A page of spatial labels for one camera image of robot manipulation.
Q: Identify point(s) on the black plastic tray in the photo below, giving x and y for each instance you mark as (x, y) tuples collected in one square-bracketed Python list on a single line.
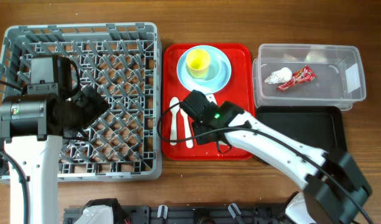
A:
[(316, 126)]

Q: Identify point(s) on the grey plastic dishwasher rack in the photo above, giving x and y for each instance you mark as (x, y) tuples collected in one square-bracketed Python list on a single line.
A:
[(122, 62)]

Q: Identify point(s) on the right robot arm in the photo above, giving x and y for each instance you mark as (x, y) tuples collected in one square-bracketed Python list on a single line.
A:
[(333, 188)]

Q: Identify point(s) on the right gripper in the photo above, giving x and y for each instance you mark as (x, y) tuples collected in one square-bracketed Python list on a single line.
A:
[(197, 128)]

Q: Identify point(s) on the red plastic serving tray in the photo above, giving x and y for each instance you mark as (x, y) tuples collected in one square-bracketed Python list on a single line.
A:
[(238, 90)]

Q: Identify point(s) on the light blue round plate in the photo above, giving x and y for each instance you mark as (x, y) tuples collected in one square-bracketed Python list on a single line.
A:
[(209, 87)]

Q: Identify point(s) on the yellow plastic cup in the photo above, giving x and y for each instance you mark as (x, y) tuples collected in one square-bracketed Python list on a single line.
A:
[(198, 62)]

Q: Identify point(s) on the clear plastic bin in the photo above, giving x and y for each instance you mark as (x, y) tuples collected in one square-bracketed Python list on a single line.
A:
[(339, 81)]

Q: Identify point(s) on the white tissue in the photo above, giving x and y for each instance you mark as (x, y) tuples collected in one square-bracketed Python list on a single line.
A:
[(280, 76)]

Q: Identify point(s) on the red snack wrapper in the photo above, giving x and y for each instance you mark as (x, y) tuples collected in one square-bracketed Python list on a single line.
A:
[(303, 75)]

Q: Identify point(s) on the white plastic spoon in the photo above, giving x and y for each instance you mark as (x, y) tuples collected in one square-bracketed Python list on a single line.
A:
[(174, 108)]

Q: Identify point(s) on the white plastic fork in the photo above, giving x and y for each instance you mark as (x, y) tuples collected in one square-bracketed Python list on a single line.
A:
[(187, 130)]

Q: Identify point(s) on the light blue bowl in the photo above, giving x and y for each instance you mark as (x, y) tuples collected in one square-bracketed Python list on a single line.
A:
[(213, 72)]

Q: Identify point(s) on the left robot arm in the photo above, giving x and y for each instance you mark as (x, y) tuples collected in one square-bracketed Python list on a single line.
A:
[(33, 127)]

